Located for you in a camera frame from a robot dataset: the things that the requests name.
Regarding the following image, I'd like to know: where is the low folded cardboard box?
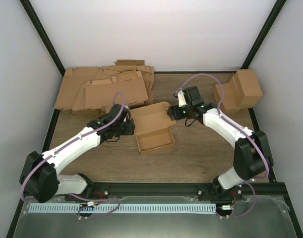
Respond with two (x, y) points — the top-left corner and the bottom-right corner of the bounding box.
(213, 83), (240, 114)

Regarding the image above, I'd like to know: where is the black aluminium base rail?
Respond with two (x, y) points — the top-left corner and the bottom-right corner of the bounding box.
(23, 182), (287, 202)

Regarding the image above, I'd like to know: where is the black frame post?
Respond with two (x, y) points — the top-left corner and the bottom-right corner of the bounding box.
(241, 0), (287, 69)
(20, 0), (65, 76)

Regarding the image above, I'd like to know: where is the black right frame post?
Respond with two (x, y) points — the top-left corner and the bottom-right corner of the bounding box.
(241, 0), (287, 69)

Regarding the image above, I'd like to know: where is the brown cardboard box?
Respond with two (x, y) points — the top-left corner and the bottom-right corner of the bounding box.
(130, 102), (176, 155)

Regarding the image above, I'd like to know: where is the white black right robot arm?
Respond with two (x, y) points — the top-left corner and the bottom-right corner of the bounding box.
(167, 86), (274, 200)

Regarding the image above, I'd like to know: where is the light blue slotted cable duct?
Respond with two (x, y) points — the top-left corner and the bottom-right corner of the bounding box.
(28, 203), (216, 214)

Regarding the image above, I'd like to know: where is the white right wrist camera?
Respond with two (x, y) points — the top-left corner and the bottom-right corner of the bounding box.
(174, 90), (187, 108)

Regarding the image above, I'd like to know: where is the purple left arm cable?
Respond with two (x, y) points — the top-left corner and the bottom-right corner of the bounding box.
(21, 92), (126, 221)

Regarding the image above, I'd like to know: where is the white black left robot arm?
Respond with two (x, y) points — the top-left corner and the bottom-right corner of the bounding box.
(19, 104), (135, 203)

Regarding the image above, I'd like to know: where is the tall folded cardboard box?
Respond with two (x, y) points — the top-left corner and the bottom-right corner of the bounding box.
(229, 69), (263, 109)

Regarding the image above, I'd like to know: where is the stack of flat cardboard blanks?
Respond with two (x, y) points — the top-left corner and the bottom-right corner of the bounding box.
(55, 59), (154, 113)

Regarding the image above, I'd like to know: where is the black left frame post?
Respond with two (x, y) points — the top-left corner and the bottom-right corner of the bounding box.
(20, 0), (65, 76)

